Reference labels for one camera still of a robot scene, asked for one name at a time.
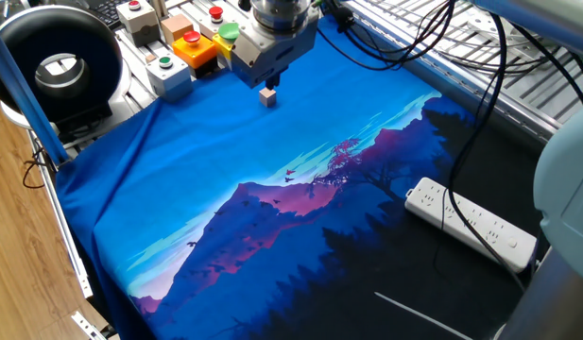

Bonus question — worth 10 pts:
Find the yellow box green mushroom button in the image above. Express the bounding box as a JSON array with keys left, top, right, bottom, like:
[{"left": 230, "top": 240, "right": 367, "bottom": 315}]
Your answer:
[{"left": 212, "top": 22, "right": 242, "bottom": 72}]

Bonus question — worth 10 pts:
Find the grey box small red button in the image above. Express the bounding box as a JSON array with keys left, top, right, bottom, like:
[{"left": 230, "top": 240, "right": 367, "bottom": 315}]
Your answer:
[{"left": 115, "top": 0, "right": 163, "bottom": 47}]

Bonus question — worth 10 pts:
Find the long black cable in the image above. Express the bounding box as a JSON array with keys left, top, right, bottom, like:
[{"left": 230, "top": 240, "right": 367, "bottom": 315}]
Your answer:
[{"left": 432, "top": 11, "right": 528, "bottom": 294}]

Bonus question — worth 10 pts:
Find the white power strip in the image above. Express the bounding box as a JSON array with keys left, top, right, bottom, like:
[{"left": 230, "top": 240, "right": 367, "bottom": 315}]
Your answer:
[{"left": 403, "top": 177, "right": 539, "bottom": 274}]

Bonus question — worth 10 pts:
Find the black keyboard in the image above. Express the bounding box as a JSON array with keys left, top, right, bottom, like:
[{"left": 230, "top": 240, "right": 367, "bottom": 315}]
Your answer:
[{"left": 80, "top": 0, "right": 129, "bottom": 29}]

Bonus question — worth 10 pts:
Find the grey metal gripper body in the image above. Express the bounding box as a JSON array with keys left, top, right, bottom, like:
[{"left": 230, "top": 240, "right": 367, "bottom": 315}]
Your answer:
[{"left": 228, "top": 5, "right": 321, "bottom": 90}]

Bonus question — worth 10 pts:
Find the thin black floor cable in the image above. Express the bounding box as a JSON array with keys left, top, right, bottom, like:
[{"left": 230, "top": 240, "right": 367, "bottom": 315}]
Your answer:
[{"left": 21, "top": 145, "right": 49, "bottom": 190}]

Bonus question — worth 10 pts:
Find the blue metal pole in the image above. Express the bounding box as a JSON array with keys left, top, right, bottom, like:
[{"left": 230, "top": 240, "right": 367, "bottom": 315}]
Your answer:
[{"left": 0, "top": 18, "right": 70, "bottom": 166}]

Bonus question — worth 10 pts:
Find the white box red button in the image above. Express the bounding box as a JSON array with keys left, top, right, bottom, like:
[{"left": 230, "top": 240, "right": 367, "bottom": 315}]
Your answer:
[{"left": 198, "top": 5, "right": 226, "bottom": 42}]

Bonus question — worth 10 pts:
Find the small wooden block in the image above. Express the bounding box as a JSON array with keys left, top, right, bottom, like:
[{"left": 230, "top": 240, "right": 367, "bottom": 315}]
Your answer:
[{"left": 258, "top": 87, "right": 278, "bottom": 109}]

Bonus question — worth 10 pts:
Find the white metal bracket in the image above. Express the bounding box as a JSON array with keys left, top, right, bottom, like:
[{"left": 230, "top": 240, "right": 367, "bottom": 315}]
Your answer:
[{"left": 71, "top": 310, "right": 108, "bottom": 340}]

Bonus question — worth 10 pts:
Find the black cable connector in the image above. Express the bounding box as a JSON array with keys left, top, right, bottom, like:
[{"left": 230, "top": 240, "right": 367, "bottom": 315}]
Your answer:
[{"left": 324, "top": 0, "right": 356, "bottom": 33}]

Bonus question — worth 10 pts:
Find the black round ring lamp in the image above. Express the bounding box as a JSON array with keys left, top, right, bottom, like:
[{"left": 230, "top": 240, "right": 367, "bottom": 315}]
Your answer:
[{"left": 0, "top": 4, "right": 131, "bottom": 133}]

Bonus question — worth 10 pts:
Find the orange box red mushroom button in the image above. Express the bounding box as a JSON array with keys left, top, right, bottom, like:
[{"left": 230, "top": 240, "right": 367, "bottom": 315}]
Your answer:
[{"left": 171, "top": 30, "right": 220, "bottom": 79}]

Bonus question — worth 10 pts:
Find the grey box green button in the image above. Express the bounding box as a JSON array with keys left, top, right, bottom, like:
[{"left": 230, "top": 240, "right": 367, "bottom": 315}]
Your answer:
[{"left": 145, "top": 54, "right": 195, "bottom": 104}]

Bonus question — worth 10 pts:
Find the large tan wooden cube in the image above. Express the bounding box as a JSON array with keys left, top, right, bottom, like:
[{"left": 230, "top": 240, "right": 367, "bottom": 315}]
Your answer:
[{"left": 160, "top": 13, "right": 195, "bottom": 46}]

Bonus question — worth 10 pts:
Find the white table side rail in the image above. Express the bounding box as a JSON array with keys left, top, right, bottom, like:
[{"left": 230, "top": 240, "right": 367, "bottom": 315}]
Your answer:
[{"left": 28, "top": 131, "right": 94, "bottom": 299}]

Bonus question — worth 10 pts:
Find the black gripper cable bundle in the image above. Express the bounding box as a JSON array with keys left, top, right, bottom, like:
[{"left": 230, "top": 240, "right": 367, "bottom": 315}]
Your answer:
[{"left": 317, "top": 0, "right": 583, "bottom": 103}]

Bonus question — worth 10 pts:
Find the silver force torque sensor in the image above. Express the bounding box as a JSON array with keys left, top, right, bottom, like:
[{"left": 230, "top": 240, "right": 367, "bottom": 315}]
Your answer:
[{"left": 249, "top": 0, "right": 315, "bottom": 35}]

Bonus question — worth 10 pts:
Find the blue mountain landscape cloth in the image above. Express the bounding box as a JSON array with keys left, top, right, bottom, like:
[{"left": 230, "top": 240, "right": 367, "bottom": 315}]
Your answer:
[{"left": 54, "top": 16, "right": 552, "bottom": 340}]

